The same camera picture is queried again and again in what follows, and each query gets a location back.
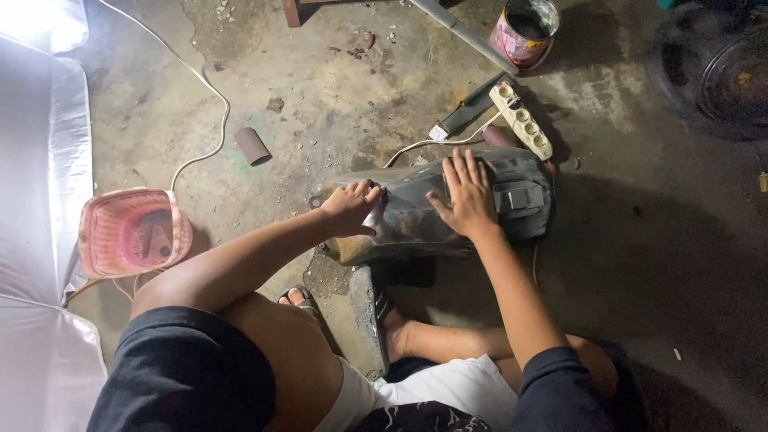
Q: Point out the silver reflective cover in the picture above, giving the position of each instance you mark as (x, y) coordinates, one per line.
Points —
(36, 180)

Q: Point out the white power strip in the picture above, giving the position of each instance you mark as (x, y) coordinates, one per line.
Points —
(525, 123)

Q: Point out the pink paint can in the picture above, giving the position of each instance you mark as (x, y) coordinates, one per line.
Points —
(521, 36)

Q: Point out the white shorts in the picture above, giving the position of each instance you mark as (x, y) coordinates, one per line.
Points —
(450, 384)

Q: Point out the dark grey motorcycle fender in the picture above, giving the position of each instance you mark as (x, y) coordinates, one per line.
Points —
(414, 222)

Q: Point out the white cigarette butt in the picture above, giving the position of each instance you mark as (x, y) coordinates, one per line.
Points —
(677, 354)

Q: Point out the black wheel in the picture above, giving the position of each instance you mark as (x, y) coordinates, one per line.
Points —
(720, 72)

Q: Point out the person's left hand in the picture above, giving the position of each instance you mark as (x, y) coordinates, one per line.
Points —
(345, 210)

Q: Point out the person's right hand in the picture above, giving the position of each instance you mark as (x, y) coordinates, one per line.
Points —
(471, 207)

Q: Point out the grey sandal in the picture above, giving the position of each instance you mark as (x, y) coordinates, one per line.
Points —
(305, 295)
(367, 318)

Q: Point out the brown sandpaper roll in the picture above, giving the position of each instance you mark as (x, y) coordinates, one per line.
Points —
(252, 146)

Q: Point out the black power tool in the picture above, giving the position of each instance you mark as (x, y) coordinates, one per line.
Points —
(474, 107)

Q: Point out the pink plastic basket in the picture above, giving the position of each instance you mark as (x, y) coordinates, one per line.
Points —
(129, 234)

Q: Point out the brown wooden piece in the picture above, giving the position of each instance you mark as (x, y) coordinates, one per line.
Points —
(293, 12)

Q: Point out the grey sandpaper piece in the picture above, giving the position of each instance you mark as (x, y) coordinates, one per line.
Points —
(373, 220)

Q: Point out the small yellow object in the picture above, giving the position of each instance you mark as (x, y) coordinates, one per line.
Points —
(764, 182)

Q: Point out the maroon sandpaper roll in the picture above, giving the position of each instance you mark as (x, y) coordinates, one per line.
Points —
(499, 137)

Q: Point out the grey metal pipe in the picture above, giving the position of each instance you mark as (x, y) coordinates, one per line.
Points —
(465, 33)

